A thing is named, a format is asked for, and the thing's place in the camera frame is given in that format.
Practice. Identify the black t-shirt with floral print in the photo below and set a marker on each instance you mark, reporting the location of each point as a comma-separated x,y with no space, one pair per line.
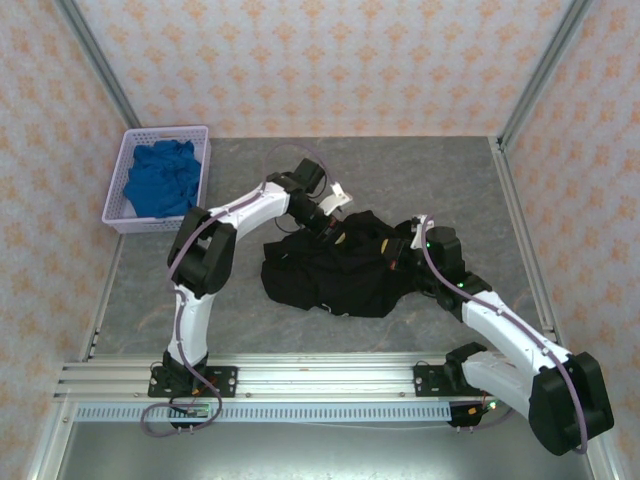
330,280

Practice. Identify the blue crumpled cloth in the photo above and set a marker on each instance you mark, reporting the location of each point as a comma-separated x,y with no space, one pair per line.
160,180

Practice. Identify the small green circuit board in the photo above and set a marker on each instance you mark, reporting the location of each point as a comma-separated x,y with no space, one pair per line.
492,405
192,411

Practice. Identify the lavender plastic basket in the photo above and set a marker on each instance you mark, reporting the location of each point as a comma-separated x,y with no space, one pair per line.
114,200

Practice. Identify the steel sheet lower panel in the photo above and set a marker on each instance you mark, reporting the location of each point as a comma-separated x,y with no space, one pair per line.
325,452

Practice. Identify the aluminium table side rail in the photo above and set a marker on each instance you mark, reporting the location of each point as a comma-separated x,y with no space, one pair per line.
102,305
515,200

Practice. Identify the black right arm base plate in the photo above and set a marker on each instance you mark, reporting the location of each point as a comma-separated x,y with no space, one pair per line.
427,380

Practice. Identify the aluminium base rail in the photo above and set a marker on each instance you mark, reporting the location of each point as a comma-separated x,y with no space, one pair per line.
325,375

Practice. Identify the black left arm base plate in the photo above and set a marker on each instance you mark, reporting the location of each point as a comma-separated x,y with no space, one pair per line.
225,380

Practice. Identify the aluminium frame post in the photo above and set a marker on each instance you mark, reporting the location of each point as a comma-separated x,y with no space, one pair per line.
100,65
542,70

